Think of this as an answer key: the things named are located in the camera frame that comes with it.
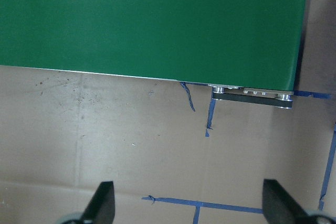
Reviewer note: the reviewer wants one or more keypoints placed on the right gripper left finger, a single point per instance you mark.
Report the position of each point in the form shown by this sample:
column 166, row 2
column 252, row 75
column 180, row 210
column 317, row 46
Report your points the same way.
column 101, row 208

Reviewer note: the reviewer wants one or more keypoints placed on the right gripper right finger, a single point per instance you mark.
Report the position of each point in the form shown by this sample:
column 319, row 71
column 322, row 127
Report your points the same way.
column 279, row 207

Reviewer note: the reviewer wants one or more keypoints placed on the green conveyor belt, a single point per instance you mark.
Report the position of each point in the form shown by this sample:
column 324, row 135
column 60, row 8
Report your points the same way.
column 246, row 50

